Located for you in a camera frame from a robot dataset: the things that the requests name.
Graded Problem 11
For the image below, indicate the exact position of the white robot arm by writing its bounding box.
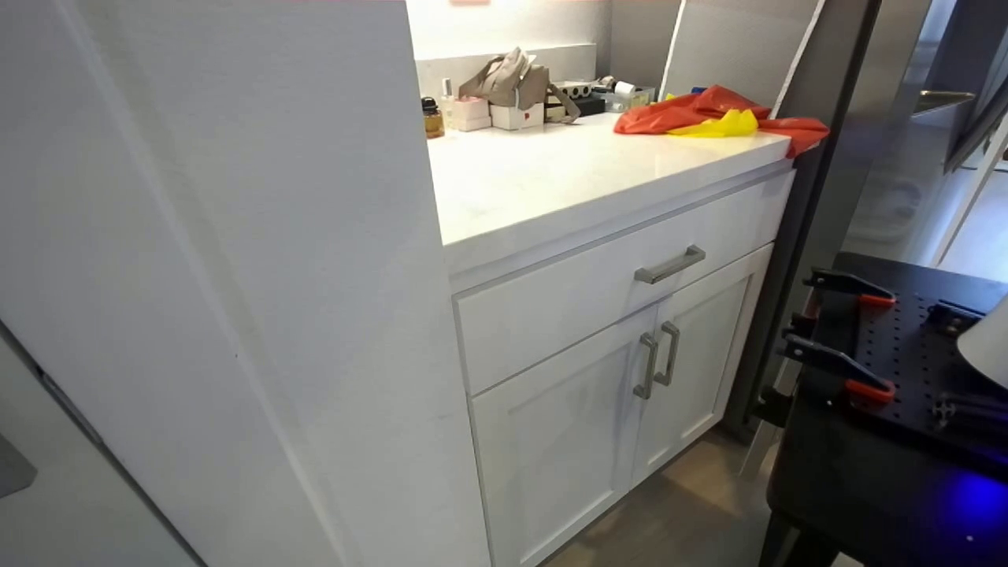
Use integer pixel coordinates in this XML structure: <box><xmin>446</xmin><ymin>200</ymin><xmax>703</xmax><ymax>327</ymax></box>
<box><xmin>956</xmin><ymin>296</ymin><xmax>1008</xmax><ymax>390</ymax></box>

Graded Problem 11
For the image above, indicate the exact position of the white drawer front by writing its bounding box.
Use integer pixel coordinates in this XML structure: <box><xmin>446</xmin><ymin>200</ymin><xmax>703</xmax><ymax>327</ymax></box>
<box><xmin>458</xmin><ymin>173</ymin><xmax>790</xmax><ymax>394</ymax></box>

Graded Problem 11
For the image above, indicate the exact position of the white left cabinet door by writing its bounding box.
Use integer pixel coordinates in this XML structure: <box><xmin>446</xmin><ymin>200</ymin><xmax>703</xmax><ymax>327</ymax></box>
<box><xmin>472</xmin><ymin>315</ymin><xmax>653</xmax><ymax>567</ymax></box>

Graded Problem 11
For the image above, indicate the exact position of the white cabinet door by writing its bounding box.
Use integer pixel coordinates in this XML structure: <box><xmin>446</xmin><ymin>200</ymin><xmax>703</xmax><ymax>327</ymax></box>
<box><xmin>472</xmin><ymin>315</ymin><xmax>653</xmax><ymax>567</ymax></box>
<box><xmin>633</xmin><ymin>246</ymin><xmax>771</xmax><ymax>482</ymax></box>

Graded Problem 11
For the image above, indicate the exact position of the small amber bottle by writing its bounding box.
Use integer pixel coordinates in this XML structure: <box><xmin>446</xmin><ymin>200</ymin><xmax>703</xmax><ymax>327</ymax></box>
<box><xmin>421</xmin><ymin>99</ymin><xmax>444</xmax><ymax>138</ymax></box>

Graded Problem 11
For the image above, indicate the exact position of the white right cabinet door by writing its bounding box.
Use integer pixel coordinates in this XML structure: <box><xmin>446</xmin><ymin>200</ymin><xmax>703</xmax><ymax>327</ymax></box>
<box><xmin>633</xmin><ymin>246</ymin><xmax>771</xmax><ymax>482</ymax></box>

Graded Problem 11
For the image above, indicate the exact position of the red plastic bag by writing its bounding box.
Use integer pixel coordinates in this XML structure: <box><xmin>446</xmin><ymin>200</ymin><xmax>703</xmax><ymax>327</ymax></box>
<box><xmin>613</xmin><ymin>86</ymin><xmax>830</xmax><ymax>159</ymax></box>

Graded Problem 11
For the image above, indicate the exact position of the yellow plastic bag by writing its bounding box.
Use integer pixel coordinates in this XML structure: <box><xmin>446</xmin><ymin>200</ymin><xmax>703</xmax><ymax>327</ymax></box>
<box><xmin>681</xmin><ymin>111</ymin><xmax>759</xmax><ymax>138</ymax></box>

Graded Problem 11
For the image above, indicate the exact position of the black orange clamp far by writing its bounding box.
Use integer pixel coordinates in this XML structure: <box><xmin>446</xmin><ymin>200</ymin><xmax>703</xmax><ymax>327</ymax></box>
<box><xmin>809</xmin><ymin>272</ymin><xmax>899</xmax><ymax>311</ymax></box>

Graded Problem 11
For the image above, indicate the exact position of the black orange clamp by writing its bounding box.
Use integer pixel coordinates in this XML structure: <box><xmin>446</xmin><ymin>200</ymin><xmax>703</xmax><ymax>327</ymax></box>
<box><xmin>809</xmin><ymin>272</ymin><xmax>899</xmax><ymax>311</ymax></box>
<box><xmin>783</xmin><ymin>334</ymin><xmax>899</xmax><ymax>404</ymax></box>

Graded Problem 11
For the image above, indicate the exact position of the black orange clamp near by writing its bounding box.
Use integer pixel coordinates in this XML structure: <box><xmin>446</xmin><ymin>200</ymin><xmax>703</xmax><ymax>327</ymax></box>
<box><xmin>783</xmin><ymin>334</ymin><xmax>899</xmax><ymax>404</ymax></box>

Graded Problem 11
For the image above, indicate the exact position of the black perforated robot table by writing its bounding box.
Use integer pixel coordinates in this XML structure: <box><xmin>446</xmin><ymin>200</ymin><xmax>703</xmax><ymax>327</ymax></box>
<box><xmin>759</xmin><ymin>256</ymin><xmax>1008</xmax><ymax>567</ymax></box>

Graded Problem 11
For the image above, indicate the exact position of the stainless steel refrigerator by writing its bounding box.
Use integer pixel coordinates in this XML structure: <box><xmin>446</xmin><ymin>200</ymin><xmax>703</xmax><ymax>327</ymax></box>
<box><xmin>662</xmin><ymin>0</ymin><xmax>1008</xmax><ymax>440</ymax></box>

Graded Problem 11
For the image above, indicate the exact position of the left cabinet door handle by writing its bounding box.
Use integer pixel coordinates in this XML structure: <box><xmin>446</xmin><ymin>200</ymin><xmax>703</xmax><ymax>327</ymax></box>
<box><xmin>633</xmin><ymin>330</ymin><xmax>658</xmax><ymax>400</ymax></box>

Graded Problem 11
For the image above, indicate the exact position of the cabinet door handle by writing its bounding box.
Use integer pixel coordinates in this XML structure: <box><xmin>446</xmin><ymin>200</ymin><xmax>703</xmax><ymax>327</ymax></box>
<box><xmin>656</xmin><ymin>323</ymin><xmax>681</xmax><ymax>389</ymax></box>
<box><xmin>633</xmin><ymin>330</ymin><xmax>658</xmax><ymax>400</ymax></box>

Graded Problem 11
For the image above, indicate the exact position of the right cabinet door handle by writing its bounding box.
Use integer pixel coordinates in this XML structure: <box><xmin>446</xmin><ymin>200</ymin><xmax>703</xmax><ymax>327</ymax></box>
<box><xmin>656</xmin><ymin>323</ymin><xmax>681</xmax><ymax>389</ymax></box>

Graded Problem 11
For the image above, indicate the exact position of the silver drawer handle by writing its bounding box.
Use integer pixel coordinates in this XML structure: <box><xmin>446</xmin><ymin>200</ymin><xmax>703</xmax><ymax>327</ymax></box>
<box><xmin>633</xmin><ymin>246</ymin><xmax>705</xmax><ymax>283</ymax></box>

